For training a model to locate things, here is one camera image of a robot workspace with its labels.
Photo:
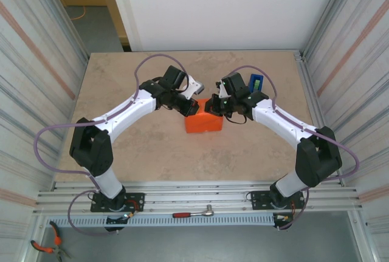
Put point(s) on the aluminium side rail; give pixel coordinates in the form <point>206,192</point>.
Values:
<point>306,73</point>

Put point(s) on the white door frame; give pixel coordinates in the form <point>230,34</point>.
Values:
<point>124,9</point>

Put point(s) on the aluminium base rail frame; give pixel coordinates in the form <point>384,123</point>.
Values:
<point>197,196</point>

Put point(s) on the green tape roll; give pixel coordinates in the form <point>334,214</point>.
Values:
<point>257,85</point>

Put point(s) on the orange wrapping paper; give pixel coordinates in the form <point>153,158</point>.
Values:
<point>203,123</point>

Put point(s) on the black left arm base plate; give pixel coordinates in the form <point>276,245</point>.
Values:
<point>136,201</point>

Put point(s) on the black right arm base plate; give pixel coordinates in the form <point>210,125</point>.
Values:
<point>258,198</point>

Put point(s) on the blue tape dispenser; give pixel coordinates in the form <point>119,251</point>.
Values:
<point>251,87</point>

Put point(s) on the yellow power connector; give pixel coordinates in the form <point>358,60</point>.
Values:
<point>283,218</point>
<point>130,214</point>

